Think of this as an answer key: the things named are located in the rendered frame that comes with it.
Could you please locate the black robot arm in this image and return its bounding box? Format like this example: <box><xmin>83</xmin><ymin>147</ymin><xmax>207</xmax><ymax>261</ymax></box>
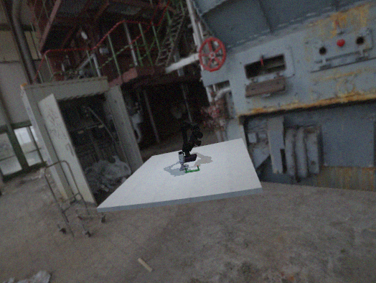
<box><xmin>179</xmin><ymin>120</ymin><xmax>203</xmax><ymax>157</ymax></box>

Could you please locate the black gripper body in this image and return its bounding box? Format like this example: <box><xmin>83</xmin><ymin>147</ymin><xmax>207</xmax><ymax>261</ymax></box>
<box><xmin>186</xmin><ymin>135</ymin><xmax>197</xmax><ymax>146</ymax></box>

